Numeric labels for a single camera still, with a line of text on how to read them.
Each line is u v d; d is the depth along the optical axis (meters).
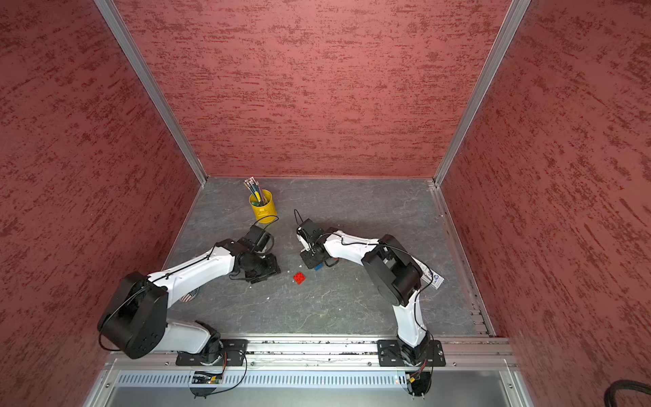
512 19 0.72
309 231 0.76
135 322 0.43
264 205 0.97
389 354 0.73
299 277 0.88
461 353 0.76
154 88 0.88
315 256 0.82
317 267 0.86
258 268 0.74
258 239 0.71
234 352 0.74
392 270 0.52
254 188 0.97
